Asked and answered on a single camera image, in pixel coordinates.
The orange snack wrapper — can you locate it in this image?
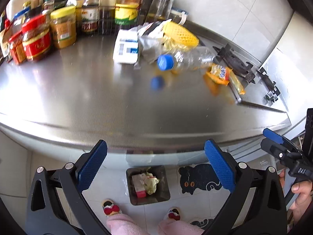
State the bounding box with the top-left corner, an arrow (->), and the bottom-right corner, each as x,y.
206,63 -> 246,95

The red white carton box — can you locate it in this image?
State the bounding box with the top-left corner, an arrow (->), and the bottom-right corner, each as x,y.
132,174 -> 146,198

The yellow paper bag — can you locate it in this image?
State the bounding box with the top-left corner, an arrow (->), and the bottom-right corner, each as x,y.
144,172 -> 159,195

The clear plastic bottle blue cap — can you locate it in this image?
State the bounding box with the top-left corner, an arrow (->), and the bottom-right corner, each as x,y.
156,46 -> 215,73

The metal trash bin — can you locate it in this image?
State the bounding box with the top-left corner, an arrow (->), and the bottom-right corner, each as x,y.
126,165 -> 170,206

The person's right hand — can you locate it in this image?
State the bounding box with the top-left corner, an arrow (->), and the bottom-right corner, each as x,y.
289,180 -> 312,225

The gas stove top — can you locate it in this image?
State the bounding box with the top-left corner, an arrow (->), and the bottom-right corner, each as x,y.
198,35 -> 286,113

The left slipper with red bow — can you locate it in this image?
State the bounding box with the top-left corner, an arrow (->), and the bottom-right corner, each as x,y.
102,199 -> 122,216

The slipper with red bow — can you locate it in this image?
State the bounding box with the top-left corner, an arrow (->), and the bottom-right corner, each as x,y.
102,199 -> 122,216
164,207 -> 181,221

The black cat floor mat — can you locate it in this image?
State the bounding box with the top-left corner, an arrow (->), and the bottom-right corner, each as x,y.
178,163 -> 222,195

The right slipper with red bow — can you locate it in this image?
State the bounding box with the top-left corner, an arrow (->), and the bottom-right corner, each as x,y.
164,207 -> 181,221

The pink right trouser leg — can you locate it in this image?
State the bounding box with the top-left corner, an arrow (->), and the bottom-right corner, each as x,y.
157,219 -> 203,235

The yellow foam fruit net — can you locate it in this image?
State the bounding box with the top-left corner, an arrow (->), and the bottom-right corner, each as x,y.
163,21 -> 200,47

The blue-lid glass jar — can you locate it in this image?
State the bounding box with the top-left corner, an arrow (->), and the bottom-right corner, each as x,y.
170,7 -> 189,25

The white blue paper box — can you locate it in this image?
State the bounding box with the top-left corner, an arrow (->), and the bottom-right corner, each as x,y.
112,29 -> 139,65

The red-lid chili sauce jar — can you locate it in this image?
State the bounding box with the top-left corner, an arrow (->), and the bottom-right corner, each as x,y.
21,14 -> 51,61

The glass oil dispenser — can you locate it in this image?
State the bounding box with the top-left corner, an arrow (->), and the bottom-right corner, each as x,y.
148,0 -> 174,21

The yellow-lid peanut butter jar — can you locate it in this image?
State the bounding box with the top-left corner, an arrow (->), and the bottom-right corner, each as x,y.
50,5 -> 76,49

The large yellow-label sauce bottle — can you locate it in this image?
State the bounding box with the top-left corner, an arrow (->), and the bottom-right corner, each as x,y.
115,0 -> 141,30

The black wire condiment rack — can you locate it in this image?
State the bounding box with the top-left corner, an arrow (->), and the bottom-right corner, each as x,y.
76,4 -> 145,36

